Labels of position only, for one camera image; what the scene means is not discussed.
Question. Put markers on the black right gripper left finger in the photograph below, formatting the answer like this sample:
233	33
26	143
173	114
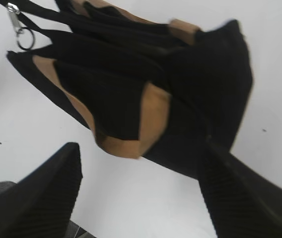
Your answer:
40	205

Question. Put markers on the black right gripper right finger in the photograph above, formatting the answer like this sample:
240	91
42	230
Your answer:
240	202

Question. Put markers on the black tote bag tan handles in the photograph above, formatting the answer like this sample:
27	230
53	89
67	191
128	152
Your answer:
140	95

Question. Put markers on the silver zipper pull with ring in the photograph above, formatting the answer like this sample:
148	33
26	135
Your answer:
13	13

